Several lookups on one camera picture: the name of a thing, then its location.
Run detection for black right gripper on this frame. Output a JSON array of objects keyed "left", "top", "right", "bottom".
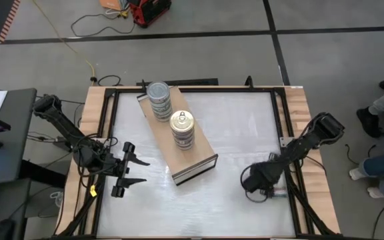
[{"left": 243, "top": 159, "right": 288, "bottom": 194}]

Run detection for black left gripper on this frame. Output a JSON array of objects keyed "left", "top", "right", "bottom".
[{"left": 102, "top": 141, "right": 151, "bottom": 198}]

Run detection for wooden shelf with black frame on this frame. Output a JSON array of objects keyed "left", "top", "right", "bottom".
[{"left": 137, "top": 85, "right": 219, "bottom": 187}]

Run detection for clear glass jar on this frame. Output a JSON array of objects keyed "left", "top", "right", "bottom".
[{"left": 151, "top": 106, "right": 174, "bottom": 123}]

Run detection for black flat bar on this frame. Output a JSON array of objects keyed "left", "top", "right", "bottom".
[{"left": 136, "top": 78, "right": 219, "bottom": 87}]

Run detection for grey side table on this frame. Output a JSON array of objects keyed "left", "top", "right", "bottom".
[{"left": 0, "top": 87, "right": 39, "bottom": 187}]

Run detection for seated person's legs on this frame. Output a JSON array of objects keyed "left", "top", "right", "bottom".
[{"left": 348, "top": 129, "right": 384, "bottom": 199}]

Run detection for black computer mouse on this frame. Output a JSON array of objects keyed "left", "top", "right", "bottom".
[{"left": 0, "top": 218, "right": 17, "bottom": 240}]

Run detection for red and black equipment case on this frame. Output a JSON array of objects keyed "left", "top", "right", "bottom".
[{"left": 128, "top": 0, "right": 172, "bottom": 28}]

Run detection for orange box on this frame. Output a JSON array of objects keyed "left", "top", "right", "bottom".
[{"left": 99, "top": 0, "right": 126, "bottom": 11}]

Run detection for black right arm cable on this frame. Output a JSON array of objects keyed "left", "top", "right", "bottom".
[{"left": 239, "top": 164, "right": 271, "bottom": 204}]

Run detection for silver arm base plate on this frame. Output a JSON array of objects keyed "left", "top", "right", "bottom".
[{"left": 279, "top": 135, "right": 295, "bottom": 148}]

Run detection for black table frame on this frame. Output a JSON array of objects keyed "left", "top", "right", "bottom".
[{"left": 53, "top": 75, "right": 341, "bottom": 240}]

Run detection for black coiled cable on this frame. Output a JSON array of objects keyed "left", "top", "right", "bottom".
[{"left": 97, "top": 75, "right": 122, "bottom": 87}]

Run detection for yellow hanging power cord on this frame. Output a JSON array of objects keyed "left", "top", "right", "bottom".
[{"left": 31, "top": 0, "right": 97, "bottom": 81}]

